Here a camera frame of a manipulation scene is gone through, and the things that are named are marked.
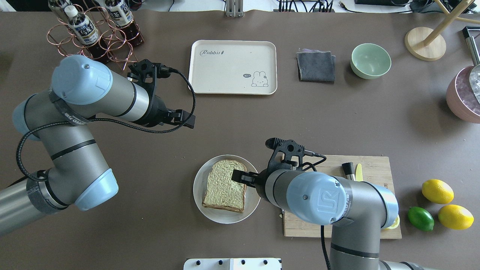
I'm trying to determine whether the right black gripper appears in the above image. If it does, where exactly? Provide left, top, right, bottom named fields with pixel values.
left=231, top=137, right=305, bottom=188

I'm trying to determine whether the tea bottle two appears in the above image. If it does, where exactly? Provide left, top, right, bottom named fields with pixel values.
left=105, top=0, right=144, bottom=47

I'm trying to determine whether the tea bottle three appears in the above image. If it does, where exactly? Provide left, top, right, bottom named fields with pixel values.
left=48, top=0, right=71, bottom=23

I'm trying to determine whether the whole lemon one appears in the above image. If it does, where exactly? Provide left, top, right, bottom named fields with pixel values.
left=421, top=179, right=455, bottom=204

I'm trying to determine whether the cream rabbit tray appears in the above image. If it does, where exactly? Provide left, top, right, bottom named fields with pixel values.
left=188, top=40, right=278, bottom=95

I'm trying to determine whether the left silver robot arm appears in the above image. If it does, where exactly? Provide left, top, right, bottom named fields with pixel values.
left=0, top=55, right=195, bottom=236

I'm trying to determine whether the mint green bowl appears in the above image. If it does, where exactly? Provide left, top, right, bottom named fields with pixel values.
left=350, top=43, right=392, bottom=79

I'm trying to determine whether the grey folded cloth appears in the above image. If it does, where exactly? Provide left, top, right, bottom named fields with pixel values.
left=296, top=48, right=336, bottom=83

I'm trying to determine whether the yellow plastic knife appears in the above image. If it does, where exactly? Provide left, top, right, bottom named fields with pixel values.
left=355, top=163, right=364, bottom=182

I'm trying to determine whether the copper wire bottle rack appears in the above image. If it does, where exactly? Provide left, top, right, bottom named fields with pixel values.
left=47, top=0, right=144, bottom=69

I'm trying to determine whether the green spread bread slice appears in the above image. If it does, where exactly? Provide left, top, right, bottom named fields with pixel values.
left=202, top=159, right=246, bottom=213

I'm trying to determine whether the green lime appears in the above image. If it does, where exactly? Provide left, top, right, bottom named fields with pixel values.
left=407, top=207, right=434, bottom=232

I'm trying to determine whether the pink ice bowl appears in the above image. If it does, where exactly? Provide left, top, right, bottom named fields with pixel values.
left=446, top=66, right=480, bottom=124

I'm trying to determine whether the white round plate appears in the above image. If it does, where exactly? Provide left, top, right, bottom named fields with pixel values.
left=193, top=155, right=260, bottom=224

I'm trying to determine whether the metal ice scoop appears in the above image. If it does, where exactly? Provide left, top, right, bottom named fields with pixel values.
left=462, top=26, right=480, bottom=103

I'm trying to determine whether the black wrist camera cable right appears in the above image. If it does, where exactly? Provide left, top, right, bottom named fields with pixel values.
left=300, top=149, right=327, bottom=173

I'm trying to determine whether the tea bottle one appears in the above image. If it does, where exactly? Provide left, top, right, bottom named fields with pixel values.
left=64, top=5, right=110, bottom=64

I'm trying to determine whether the whole lemon two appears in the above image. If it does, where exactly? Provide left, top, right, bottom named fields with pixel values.
left=438, top=204, right=474, bottom=230

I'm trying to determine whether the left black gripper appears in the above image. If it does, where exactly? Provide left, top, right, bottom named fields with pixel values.
left=127, top=59, right=195, bottom=129

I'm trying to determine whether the wooden mug tree stand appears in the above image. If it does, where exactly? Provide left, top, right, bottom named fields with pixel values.
left=404, top=0, right=480, bottom=61

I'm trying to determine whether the lemon half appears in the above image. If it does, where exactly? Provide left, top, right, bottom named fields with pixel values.
left=384, top=215, right=401, bottom=230

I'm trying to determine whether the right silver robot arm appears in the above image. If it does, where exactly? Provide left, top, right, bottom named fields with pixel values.
left=232, top=137, right=424, bottom=270

